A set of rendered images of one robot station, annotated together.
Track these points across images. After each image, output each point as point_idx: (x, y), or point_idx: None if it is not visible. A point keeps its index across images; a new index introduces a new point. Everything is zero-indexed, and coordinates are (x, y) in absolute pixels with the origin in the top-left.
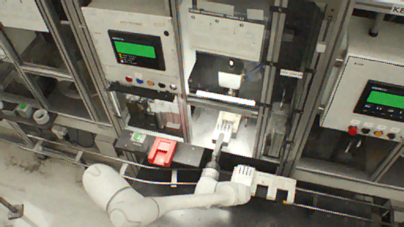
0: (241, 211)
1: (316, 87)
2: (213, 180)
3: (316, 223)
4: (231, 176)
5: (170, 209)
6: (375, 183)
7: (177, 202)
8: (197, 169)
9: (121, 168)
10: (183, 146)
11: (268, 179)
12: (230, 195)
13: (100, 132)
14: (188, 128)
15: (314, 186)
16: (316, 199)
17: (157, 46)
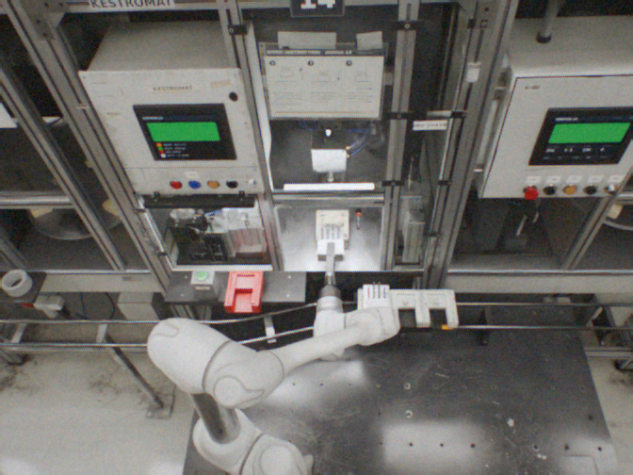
0: (381, 356)
1: (469, 138)
2: (337, 312)
3: (497, 351)
4: (355, 306)
5: (295, 364)
6: (573, 270)
7: (302, 352)
8: (302, 307)
9: None
10: (273, 277)
11: (412, 298)
12: (371, 327)
13: (128, 288)
14: (278, 245)
15: (474, 300)
16: (490, 314)
17: (220, 120)
